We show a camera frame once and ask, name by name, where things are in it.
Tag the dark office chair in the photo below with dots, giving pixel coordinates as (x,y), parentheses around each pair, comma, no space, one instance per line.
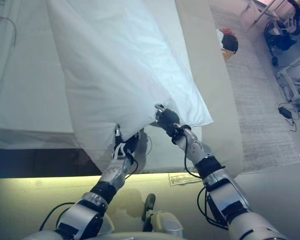
(280,40)

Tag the white printed label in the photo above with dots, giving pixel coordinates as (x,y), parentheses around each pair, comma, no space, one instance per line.
(182,179)

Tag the brown upholstered bed frame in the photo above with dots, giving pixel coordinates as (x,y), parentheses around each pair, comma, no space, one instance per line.
(40,162)

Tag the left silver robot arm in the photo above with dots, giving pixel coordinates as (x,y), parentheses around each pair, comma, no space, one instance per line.
(85,215)

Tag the right silver robot leg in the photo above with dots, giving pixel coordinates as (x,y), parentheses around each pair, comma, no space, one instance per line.
(165,222)

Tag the aluminium profile frame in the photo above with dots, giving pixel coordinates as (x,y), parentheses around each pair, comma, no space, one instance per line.
(290,82)

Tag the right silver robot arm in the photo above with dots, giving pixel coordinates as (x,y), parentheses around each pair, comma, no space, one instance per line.
(225,190)

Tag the red and black bag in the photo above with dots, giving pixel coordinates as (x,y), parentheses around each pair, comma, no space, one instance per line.
(230,42)

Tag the grey robot torso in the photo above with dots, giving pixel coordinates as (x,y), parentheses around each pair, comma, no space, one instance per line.
(127,236)

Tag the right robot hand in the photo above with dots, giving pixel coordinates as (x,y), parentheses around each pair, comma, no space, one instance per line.
(168,118)

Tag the grey woven rug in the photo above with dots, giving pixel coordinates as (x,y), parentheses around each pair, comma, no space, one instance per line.
(260,112)

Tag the black power adapter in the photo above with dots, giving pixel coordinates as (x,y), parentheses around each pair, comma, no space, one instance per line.
(284,111)

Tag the white pillow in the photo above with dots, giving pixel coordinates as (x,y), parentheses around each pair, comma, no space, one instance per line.
(115,62)

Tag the beige bed cover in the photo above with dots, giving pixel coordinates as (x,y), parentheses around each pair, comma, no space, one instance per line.
(215,100)

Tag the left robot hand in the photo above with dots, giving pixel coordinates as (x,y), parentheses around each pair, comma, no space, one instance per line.
(128,147)

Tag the white sheeted mattress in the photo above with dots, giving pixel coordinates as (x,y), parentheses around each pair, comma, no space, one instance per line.
(27,75)

